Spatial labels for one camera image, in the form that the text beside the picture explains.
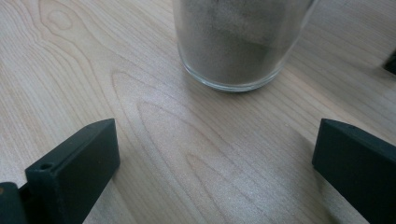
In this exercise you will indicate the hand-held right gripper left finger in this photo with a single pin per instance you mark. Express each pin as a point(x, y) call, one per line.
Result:
point(74, 161)

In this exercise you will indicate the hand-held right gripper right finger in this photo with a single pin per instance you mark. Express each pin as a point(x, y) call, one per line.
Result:
point(358, 165)

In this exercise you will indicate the black low shelf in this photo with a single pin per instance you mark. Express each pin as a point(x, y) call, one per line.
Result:
point(391, 63)

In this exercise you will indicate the glass jar with brown powder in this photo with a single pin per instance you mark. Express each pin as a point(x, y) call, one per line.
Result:
point(236, 46)

